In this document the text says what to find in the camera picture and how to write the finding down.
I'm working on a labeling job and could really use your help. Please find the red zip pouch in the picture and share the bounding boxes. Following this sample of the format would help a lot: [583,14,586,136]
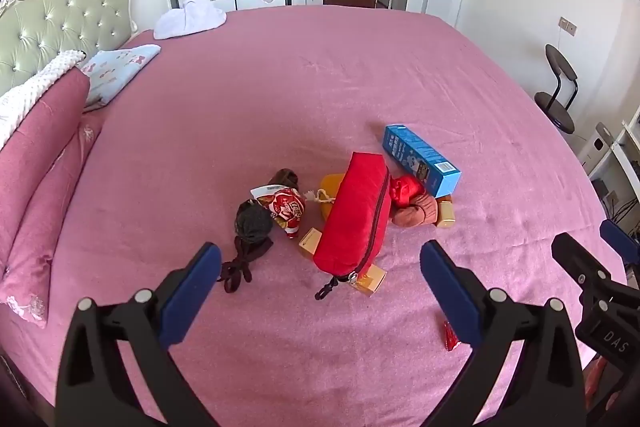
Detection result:
[311,152,392,300]

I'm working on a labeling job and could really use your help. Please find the red and white snack wrapper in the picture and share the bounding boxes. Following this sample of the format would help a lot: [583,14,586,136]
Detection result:
[251,186,306,240]

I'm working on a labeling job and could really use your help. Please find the green tufted headboard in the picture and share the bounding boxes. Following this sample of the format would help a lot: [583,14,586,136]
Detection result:
[0,0,138,100]

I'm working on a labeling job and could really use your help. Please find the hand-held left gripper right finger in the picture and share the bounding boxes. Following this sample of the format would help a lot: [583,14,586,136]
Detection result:
[419,240,586,427]

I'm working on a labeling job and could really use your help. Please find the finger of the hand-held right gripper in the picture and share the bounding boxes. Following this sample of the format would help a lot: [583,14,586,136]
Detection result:
[600,219,640,265]
[551,233,626,300]

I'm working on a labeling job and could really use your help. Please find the light blue printed pillow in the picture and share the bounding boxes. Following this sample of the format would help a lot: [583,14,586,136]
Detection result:
[80,43,162,110]

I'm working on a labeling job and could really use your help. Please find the brown cloth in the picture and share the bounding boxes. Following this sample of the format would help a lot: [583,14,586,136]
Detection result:
[270,168,299,190]

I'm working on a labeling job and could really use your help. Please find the orange packet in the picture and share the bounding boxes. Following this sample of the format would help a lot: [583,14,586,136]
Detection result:
[320,174,351,220]

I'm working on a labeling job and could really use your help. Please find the white garment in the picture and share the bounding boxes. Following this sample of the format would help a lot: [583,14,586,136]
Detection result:
[153,0,227,40]

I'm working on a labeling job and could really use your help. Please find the small gold box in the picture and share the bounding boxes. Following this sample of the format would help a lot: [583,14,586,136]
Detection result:
[350,263,388,298]
[298,227,323,260]
[436,196,457,229]

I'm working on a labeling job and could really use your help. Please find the pink bed sheet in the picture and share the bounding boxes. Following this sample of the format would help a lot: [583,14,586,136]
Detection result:
[0,4,628,427]

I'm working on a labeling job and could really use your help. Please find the black stocking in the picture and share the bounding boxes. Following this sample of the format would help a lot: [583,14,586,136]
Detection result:
[220,200,275,294]

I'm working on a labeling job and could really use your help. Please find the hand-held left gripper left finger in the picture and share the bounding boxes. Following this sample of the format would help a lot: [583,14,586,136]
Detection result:
[55,242,222,427]

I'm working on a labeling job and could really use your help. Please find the blue carton box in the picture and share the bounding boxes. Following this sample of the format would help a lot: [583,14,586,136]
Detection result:
[383,124,462,198]

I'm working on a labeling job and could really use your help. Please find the small red wrapper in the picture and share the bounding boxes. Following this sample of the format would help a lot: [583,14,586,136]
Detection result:
[443,321,463,351]

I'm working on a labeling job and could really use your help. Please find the black chair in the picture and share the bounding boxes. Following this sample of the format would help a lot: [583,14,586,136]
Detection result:
[534,44,579,132]

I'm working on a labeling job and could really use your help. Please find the white fluffy blanket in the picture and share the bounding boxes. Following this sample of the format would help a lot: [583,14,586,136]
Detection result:
[0,49,87,148]

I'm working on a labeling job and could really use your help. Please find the pink long pillows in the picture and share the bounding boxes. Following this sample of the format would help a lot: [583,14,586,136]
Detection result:
[0,67,106,328]

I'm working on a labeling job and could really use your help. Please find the white desk rack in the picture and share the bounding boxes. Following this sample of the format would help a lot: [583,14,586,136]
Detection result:
[580,119,640,228]

